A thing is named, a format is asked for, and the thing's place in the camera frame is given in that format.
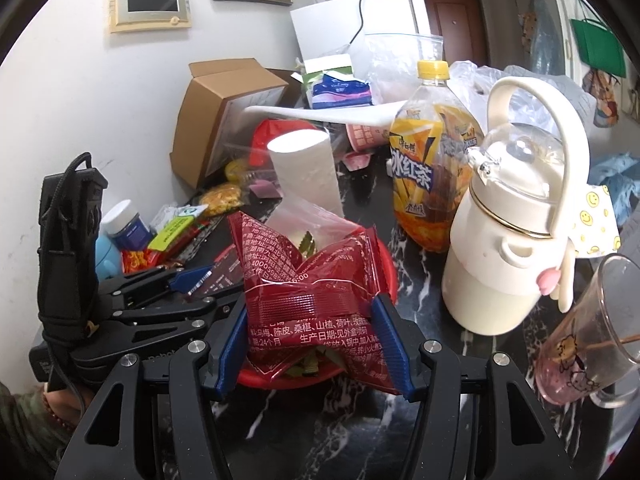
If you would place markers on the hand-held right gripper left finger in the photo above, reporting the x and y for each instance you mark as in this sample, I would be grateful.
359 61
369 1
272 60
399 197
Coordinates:
231 355

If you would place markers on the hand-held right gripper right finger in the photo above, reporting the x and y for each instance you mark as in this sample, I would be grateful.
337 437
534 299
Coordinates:
392 345

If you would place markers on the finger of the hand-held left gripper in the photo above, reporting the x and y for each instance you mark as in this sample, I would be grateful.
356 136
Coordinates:
192 280
165 315

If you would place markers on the red plastic basket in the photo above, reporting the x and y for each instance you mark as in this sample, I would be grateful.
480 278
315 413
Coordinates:
280 382

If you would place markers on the large red snack packet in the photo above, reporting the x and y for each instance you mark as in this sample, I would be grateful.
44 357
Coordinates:
310 300

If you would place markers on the small clear zip bag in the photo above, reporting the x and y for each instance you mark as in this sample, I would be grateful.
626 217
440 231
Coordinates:
310 220

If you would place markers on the person's left forearm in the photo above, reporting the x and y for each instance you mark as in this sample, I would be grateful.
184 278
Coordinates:
30 425

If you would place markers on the blue robot-shaped gadget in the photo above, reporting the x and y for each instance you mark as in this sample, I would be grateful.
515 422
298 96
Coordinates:
107 260

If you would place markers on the green snack packet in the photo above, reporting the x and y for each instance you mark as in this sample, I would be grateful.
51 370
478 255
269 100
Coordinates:
175 230

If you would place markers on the blue jar white lid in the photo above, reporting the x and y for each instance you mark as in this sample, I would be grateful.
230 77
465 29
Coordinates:
127 225

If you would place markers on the yellow orange snack packet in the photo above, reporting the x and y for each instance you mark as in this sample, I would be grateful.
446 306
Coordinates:
222 200

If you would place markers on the small pink tub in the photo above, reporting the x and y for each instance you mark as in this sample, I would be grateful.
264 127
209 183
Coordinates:
264 190

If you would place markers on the yellow round object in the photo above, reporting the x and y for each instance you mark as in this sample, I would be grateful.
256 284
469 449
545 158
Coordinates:
236 170

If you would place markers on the cream kettle-shaped bottle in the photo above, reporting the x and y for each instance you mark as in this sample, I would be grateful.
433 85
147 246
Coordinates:
490 260

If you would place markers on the clear plastic container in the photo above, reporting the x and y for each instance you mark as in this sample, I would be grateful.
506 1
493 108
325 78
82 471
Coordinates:
250 160

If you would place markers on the cardboard box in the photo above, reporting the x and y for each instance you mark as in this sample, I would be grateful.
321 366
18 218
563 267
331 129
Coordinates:
205 125

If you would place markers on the toilet paper roll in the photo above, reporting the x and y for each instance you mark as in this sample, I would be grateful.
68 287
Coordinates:
305 170

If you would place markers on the red plastic bag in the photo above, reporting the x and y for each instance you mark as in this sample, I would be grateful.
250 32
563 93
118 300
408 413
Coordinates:
265 135

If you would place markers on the iced tea bottle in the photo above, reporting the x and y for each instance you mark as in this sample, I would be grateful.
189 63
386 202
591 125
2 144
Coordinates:
425 170

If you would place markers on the glass mug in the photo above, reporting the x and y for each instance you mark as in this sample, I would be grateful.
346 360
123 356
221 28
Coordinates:
585 340

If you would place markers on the pink cup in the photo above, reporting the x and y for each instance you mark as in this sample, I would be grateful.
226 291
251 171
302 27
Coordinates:
367 137

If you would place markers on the white tray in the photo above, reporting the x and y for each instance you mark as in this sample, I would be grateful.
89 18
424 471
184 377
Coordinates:
325 116

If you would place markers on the thin stirring stick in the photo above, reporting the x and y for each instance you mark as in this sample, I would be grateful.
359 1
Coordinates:
620 341

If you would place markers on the blue tissue pack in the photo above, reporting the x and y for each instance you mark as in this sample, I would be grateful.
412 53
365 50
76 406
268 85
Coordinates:
342 91

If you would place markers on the green white box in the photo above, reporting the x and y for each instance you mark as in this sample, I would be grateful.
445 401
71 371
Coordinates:
325 67

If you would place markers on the blue cloth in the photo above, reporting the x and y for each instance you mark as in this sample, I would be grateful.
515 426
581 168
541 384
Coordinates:
617 185

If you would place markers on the white refrigerator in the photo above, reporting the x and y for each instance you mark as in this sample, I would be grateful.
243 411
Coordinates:
325 25

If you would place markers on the large clear zip bag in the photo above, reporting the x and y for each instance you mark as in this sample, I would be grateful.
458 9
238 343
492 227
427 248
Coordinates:
400 55

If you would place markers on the crumpled clear plastic bags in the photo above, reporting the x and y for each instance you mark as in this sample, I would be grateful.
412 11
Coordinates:
550 90

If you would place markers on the cartoon print tote bag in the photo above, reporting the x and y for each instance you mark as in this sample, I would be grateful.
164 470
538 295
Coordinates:
602 97

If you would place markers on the brown door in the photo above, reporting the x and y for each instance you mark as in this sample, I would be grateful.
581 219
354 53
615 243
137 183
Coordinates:
455 25

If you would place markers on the green tote bag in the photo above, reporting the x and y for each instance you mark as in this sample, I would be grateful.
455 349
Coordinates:
597 45

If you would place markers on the wall intercom panel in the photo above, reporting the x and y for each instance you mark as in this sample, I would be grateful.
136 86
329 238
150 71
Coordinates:
150 7

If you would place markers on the hanging wall decoration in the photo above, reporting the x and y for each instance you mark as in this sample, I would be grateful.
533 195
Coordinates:
530 20

